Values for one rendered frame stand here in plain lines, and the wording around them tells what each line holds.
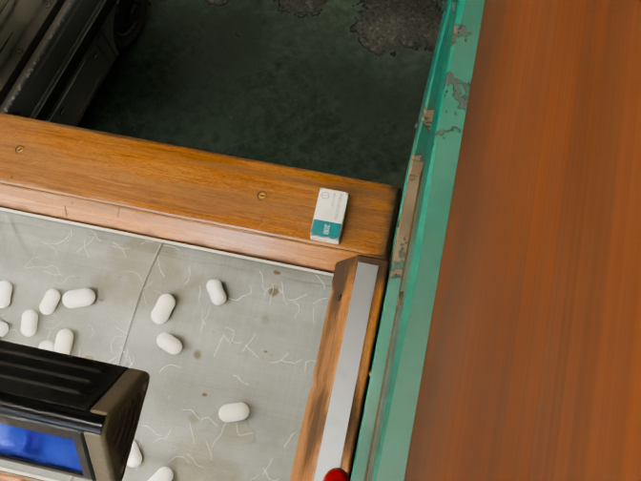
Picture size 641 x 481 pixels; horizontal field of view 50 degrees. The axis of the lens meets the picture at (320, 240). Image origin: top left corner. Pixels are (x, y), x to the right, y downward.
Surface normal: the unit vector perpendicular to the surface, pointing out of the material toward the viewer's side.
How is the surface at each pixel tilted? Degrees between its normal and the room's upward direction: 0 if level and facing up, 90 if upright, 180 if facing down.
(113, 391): 58
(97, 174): 0
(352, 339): 0
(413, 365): 0
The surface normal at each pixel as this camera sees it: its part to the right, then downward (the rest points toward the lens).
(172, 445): -0.04, -0.28
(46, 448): -0.19, 0.65
